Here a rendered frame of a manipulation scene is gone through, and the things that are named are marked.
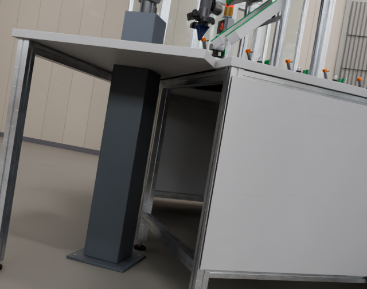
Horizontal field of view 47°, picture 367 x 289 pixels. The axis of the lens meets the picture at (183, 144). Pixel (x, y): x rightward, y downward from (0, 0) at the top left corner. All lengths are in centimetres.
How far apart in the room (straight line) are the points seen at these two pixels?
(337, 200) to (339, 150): 18
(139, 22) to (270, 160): 81
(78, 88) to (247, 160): 591
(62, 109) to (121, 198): 555
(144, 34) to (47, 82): 573
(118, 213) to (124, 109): 43
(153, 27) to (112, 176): 64
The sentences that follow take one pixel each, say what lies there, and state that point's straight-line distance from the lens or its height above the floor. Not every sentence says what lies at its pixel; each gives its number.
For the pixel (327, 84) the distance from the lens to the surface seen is 158.
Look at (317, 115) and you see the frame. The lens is 156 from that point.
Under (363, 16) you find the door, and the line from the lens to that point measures 645.
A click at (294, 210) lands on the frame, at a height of 39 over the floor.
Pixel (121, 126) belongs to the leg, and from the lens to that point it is 179.
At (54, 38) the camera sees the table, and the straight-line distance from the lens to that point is 155.
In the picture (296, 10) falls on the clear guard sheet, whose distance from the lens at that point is 362.
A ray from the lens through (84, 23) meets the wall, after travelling 735.
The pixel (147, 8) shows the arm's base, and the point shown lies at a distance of 190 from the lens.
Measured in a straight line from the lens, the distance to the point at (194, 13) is 213.
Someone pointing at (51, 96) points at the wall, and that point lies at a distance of 741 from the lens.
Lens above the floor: 60
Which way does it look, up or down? 2 degrees down
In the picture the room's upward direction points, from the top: 9 degrees clockwise
